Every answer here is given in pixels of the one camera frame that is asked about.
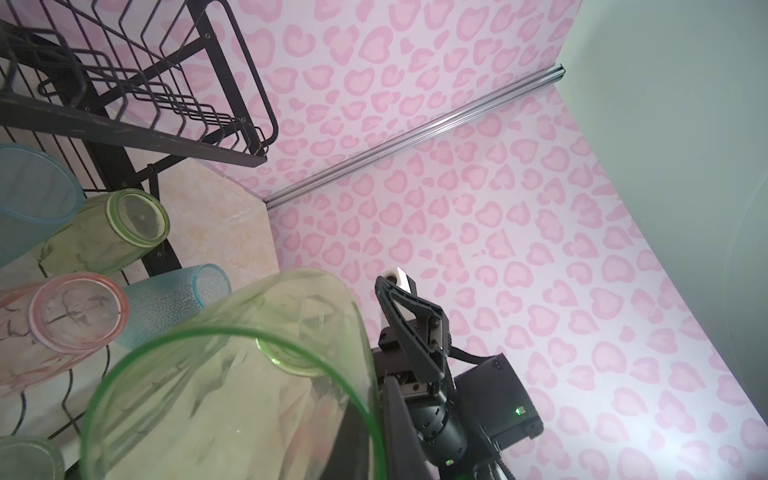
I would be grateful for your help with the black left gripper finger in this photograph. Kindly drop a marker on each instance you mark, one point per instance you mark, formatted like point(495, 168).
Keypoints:
point(405, 459)

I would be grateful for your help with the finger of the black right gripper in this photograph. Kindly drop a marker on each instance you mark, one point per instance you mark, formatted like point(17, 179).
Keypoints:
point(400, 307)

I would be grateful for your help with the aluminium corner frame right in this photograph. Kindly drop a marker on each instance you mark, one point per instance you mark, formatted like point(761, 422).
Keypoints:
point(424, 132)

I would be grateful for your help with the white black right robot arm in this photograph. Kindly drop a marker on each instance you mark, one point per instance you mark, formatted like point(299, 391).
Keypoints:
point(490, 411)

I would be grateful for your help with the clear pink plastic cup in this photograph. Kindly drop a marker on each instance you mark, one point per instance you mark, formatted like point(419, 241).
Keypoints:
point(49, 327)

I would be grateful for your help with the yellow-green cup front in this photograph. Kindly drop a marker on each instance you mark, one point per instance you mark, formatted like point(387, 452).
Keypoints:
point(29, 458)

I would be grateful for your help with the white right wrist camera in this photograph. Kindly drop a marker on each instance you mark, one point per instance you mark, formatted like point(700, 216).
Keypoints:
point(401, 279)

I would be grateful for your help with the teal clear cup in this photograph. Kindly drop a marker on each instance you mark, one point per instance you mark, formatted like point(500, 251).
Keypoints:
point(39, 195)
point(158, 303)

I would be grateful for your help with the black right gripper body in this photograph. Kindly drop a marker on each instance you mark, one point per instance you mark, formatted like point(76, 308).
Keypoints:
point(416, 355)

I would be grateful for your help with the black wire dish rack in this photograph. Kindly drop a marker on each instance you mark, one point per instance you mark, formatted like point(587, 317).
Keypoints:
point(159, 96)

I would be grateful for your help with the yellow-green clear cup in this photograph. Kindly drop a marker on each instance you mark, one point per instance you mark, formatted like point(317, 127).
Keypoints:
point(110, 232)

